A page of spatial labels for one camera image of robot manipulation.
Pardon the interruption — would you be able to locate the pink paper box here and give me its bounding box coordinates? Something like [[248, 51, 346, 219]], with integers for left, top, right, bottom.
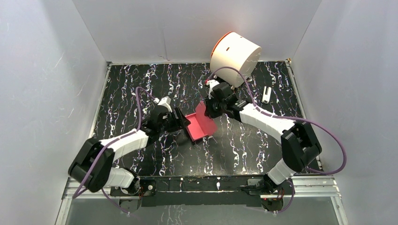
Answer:
[[185, 101, 217, 142]]

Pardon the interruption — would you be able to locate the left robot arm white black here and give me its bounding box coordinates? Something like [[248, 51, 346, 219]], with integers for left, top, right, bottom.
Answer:
[[68, 105, 190, 195]]

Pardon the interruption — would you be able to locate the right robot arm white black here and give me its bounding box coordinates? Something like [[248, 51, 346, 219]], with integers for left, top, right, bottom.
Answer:
[[205, 80, 322, 195]]

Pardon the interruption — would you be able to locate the small white plastic clip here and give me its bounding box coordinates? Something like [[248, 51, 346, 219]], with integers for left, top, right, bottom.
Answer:
[[261, 86, 272, 104]]

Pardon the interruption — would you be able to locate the white cylindrical container orange rim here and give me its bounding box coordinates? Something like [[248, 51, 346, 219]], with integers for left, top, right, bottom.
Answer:
[[210, 32, 262, 88]]

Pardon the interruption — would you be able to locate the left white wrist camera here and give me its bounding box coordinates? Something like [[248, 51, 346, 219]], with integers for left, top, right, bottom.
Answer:
[[154, 96, 172, 112]]

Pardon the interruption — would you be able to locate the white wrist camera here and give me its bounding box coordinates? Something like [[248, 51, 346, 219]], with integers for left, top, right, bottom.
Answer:
[[205, 79, 220, 99], [154, 96, 172, 112]]

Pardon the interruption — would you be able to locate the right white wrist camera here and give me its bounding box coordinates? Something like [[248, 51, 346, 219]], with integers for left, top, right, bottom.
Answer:
[[205, 79, 220, 99]]

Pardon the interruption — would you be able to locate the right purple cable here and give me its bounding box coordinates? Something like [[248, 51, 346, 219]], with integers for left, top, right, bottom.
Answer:
[[207, 66, 347, 215]]

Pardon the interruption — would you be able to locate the purple cable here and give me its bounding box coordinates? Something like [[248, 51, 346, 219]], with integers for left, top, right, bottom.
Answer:
[[72, 86, 159, 215], [207, 66, 347, 215]]

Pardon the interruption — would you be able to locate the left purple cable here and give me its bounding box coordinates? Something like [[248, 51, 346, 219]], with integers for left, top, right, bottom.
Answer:
[[72, 86, 159, 215]]

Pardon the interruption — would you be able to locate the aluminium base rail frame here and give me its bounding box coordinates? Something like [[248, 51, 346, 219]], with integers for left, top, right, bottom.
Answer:
[[55, 175, 349, 225]]

